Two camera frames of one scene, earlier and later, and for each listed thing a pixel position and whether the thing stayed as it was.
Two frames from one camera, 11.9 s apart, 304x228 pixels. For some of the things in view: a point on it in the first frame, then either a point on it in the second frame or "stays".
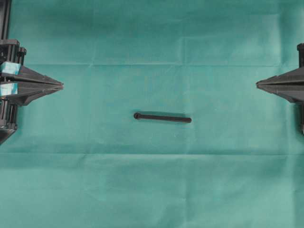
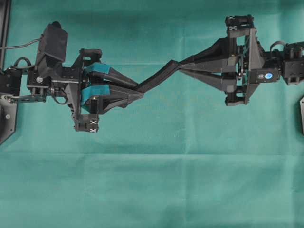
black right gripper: (292, 93) -> (255, 66)
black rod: (138, 116) -> (171, 67)
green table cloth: (78, 158) stays
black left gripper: (11, 71) -> (69, 82)
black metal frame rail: (5, 5) stays
